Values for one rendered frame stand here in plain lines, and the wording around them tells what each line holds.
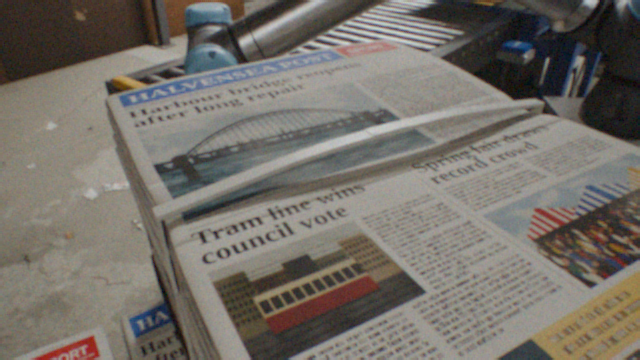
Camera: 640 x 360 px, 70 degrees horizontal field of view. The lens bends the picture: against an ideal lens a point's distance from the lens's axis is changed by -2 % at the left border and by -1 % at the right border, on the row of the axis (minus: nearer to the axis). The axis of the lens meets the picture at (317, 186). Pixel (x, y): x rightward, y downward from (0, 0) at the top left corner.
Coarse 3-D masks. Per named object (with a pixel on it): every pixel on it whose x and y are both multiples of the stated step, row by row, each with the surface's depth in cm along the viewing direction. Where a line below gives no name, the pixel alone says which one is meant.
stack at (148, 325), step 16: (160, 304) 49; (128, 320) 47; (144, 320) 47; (160, 320) 47; (80, 336) 45; (96, 336) 45; (128, 336) 45; (144, 336) 45; (160, 336) 45; (176, 336) 45; (32, 352) 43; (48, 352) 43; (64, 352) 44; (80, 352) 44; (96, 352) 44; (128, 352) 47; (144, 352) 44; (160, 352) 44; (176, 352) 44
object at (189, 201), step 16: (448, 112) 31; (464, 112) 31; (480, 112) 32; (496, 112) 32; (384, 128) 28; (400, 128) 29; (416, 128) 29; (320, 144) 27; (336, 144) 27; (352, 144) 27; (272, 160) 26; (288, 160) 26; (304, 160) 26; (240, 176) 25; (256, 176) 25; (192, 192) 24; (208, 192) 24; (224, 192) 24; (160, 208) 24; (176, 208) 23; (192, 208) 24
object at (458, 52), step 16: (512, 16) 161; (480, 32) 144; (496, 32) 150; (512, 32) 164; (448, 48) 130; (464, 48) 134; (480, 48) 145; (496, 48) 157; (464, 64) 139; (480, 64) 150
